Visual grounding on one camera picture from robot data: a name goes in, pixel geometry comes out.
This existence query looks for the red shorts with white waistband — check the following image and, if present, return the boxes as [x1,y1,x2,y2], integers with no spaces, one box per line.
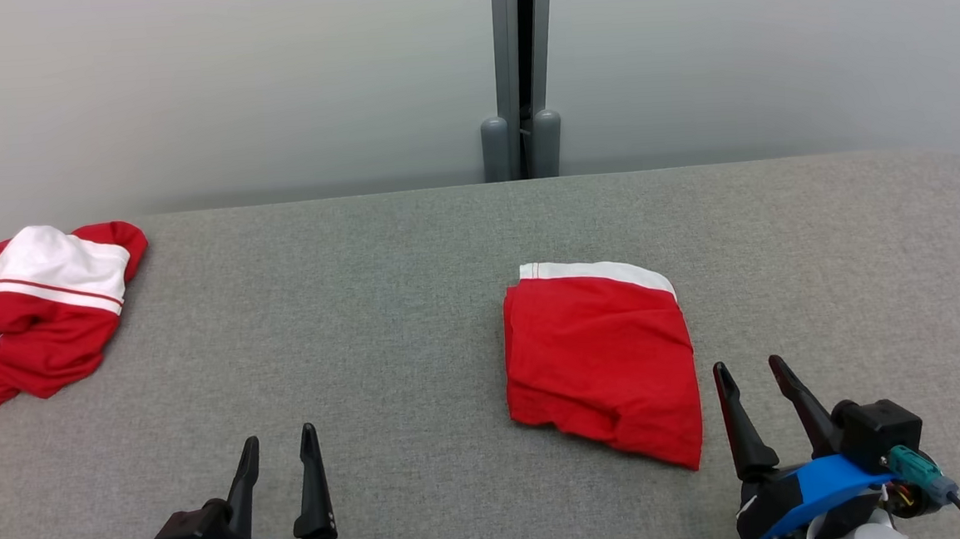
[498,252,706,482]

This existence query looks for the grey metal partition post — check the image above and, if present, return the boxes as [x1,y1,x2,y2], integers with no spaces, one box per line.
[472,0,565,184]

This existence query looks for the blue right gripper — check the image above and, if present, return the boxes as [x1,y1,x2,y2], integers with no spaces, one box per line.
[711,348,904,539]

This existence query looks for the red and white basketball jersey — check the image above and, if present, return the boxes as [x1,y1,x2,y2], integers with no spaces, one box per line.
[0,218,159,431]

